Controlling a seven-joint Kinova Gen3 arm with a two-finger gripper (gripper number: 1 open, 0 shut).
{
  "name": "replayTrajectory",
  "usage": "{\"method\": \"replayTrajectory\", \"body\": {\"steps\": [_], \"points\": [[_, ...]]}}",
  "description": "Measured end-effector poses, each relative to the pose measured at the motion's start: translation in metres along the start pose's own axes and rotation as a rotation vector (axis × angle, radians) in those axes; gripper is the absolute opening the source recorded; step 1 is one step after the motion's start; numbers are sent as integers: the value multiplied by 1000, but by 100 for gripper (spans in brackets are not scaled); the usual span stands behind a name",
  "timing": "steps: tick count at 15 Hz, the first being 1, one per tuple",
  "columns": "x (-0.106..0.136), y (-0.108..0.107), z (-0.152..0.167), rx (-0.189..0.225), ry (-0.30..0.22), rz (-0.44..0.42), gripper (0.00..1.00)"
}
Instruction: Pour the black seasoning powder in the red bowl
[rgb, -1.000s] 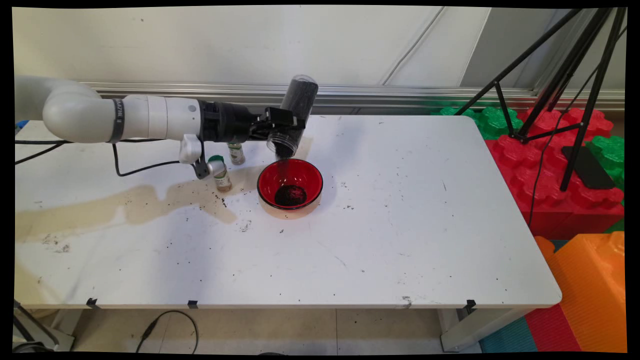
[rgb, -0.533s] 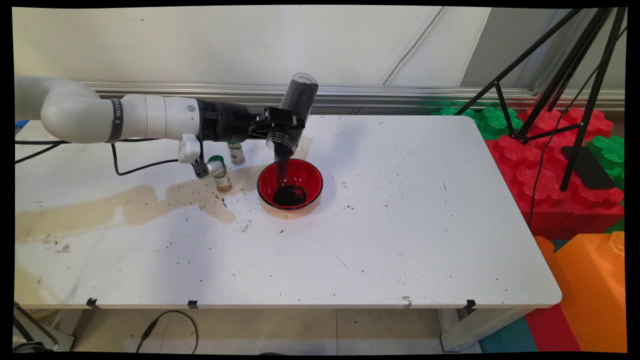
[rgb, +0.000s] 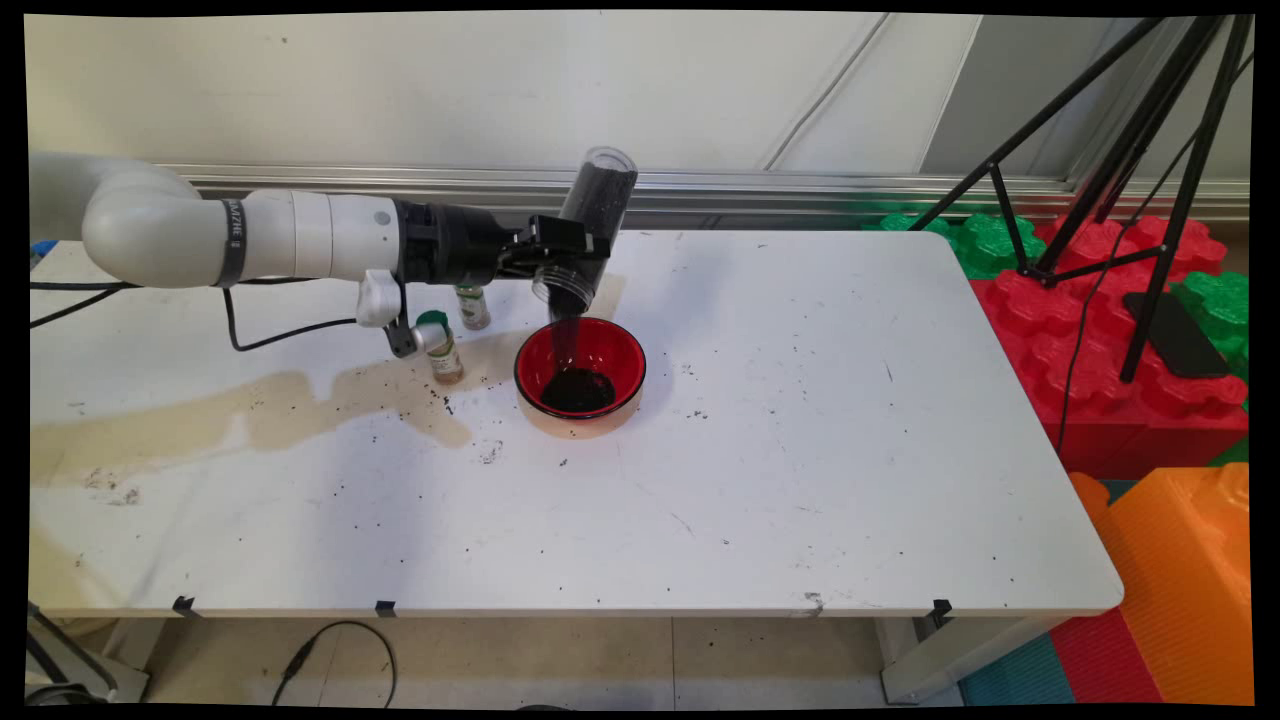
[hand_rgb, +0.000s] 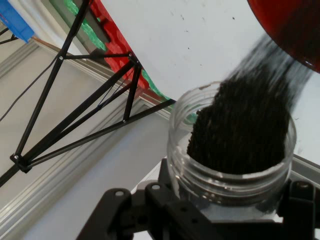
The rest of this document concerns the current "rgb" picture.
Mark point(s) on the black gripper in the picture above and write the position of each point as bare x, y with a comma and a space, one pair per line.
450, 245

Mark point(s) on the clear plastic jar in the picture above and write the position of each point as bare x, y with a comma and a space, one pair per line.
605, 185

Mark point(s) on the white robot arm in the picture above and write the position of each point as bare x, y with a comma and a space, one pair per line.
180, 230

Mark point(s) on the green capped spice bottle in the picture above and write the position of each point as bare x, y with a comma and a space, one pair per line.
445, 360
473, 308

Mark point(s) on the red enamel bowl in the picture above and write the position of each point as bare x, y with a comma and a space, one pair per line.
620, 350

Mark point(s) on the green foam building block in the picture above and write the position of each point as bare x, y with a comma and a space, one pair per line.
990, 245
1232, 455
1220, 310
905, 222

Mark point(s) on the blue plastic piece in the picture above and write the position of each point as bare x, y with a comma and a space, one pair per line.
42, 247

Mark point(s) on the white table leg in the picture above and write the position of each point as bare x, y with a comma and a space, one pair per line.
135, 650
940, 660

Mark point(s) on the large red foam block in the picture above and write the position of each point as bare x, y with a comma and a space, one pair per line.
1100, 400

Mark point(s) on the teal foam floor mat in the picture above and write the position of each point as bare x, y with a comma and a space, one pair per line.
1015, 675

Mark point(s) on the black smartphone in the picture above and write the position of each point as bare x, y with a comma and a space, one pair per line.
1180, 340

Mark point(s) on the black tripod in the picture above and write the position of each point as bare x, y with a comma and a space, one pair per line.
1185, 200

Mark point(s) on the black floor equipment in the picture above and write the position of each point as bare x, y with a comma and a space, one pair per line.
60, 695

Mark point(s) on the red ribbed foam mat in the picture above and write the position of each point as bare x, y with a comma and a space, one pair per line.
1100, 655

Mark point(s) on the orange foam block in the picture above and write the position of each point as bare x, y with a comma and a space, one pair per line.
1180, 580

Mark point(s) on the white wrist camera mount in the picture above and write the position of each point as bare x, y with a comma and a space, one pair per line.
378, 298

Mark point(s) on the aluminium wall rail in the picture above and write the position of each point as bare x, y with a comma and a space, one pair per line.
750, 195

